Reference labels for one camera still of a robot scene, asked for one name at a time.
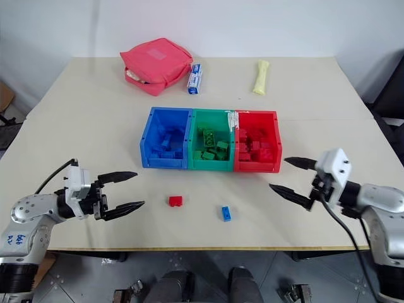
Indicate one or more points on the pale yellow rolled bag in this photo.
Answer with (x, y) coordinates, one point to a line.
(261, 79)

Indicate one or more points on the dark rounded shape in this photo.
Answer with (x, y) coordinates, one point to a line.
(172, 288)
(244, 285)

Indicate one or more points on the black stand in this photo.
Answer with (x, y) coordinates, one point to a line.
(8, 132)

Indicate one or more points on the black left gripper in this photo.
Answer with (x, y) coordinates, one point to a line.
(97, 202)

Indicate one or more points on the white tape strip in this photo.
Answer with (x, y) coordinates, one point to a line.
(233, 120)

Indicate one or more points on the large red toy block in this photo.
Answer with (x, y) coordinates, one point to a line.
(266, 155)

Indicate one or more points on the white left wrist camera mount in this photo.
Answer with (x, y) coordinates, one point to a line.
(75, 183)

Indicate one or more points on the black table bracket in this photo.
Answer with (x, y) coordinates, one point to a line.
(114, 256)
(304, 256)

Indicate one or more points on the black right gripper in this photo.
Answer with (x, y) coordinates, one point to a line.
(322, 189)

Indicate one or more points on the dark green toy block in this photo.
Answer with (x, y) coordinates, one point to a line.
(208, 156)
(197, 155)
(222, 145)

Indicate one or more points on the brown cardboard box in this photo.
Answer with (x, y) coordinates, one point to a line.
(6, 98)

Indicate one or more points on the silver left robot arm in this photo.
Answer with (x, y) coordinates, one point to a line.
(30, 214)

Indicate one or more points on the green plastic bin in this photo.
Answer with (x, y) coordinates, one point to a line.
(210, 121)

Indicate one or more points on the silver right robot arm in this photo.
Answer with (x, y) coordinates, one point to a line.
(383, 214)

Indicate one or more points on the long blue toy block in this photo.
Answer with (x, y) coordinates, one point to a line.
(162, 155)

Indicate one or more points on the blue plastic bin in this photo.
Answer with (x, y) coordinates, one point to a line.
(167, 123)

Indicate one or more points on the blue and white carton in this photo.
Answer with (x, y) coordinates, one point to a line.
(194, 79)

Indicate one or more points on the pink fabric pouch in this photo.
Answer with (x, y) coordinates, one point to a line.
(156, 64)

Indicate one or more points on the red plastic bin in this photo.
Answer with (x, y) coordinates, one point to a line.
(257, 121)

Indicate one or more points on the small blue toy block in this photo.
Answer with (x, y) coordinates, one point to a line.
(226, 213)

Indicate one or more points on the small red toy block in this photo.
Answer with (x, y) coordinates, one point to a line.
(175, 201)

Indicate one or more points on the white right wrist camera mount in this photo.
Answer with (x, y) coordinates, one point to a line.
(336, 167)

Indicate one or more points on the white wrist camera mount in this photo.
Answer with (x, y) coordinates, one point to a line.
(75, 183)
(336, 167)

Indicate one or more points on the metal clamp foot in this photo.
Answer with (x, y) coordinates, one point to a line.
(295, 293)
(127, 293)

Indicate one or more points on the brown wooden board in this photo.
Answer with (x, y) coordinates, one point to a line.
(44, 268)

